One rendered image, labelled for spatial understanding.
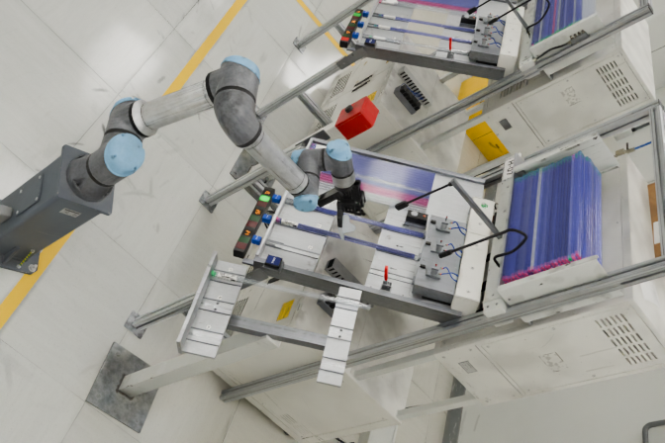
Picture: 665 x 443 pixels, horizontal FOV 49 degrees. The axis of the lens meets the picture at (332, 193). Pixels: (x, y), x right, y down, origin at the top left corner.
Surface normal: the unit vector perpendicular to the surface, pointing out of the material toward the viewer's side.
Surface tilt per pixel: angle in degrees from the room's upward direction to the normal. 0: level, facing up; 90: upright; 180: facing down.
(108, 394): 0
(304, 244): 44
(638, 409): 90
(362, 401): 90
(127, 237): 0
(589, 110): 90
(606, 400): 90
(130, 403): 0
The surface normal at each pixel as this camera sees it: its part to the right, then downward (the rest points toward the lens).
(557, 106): -0.26, 0.65
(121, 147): 0.72, -0.25
